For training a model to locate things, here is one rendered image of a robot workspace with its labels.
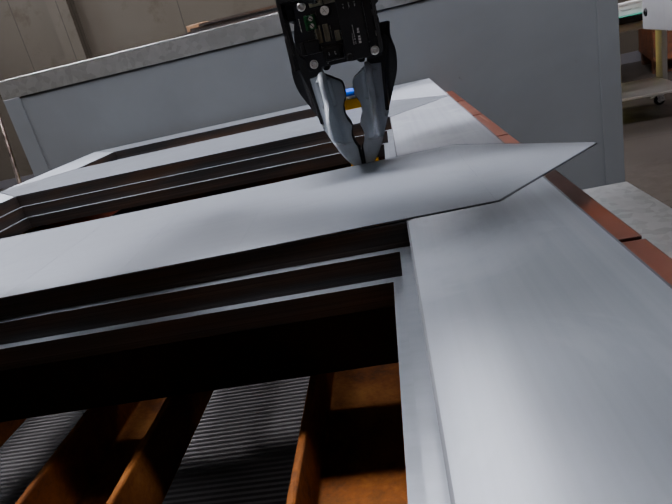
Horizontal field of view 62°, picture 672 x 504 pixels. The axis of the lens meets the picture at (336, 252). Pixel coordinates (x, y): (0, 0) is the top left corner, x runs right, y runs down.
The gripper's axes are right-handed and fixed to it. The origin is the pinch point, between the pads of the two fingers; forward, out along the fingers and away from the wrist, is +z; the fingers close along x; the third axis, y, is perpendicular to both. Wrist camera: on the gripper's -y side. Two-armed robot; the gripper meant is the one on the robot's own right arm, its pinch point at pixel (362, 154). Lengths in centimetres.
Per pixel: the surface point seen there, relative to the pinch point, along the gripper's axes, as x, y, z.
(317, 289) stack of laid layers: -3.2, 19.8, 3.7
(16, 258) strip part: -29.0, 10.3, 0.6
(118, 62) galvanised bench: -52, -71, -16
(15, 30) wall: -486, -752, -118
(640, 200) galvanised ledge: 34.5, -25.7, 19.1
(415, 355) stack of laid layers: 2.5, 31.4, 2.1
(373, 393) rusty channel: -2.6, 10.0, 18.8
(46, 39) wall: -445, -747, -96
